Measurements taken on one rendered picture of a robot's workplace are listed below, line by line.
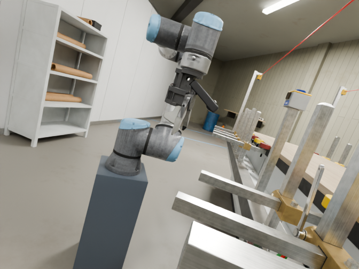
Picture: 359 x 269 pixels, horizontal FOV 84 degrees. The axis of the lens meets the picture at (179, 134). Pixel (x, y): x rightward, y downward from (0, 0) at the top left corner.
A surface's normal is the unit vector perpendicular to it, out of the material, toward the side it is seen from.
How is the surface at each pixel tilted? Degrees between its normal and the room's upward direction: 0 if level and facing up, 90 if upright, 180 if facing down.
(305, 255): 90
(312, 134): 90
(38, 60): 90
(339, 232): 90
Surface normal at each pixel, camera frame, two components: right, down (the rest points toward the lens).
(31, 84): -0.23, 0.11
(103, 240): 0.26, 0.26
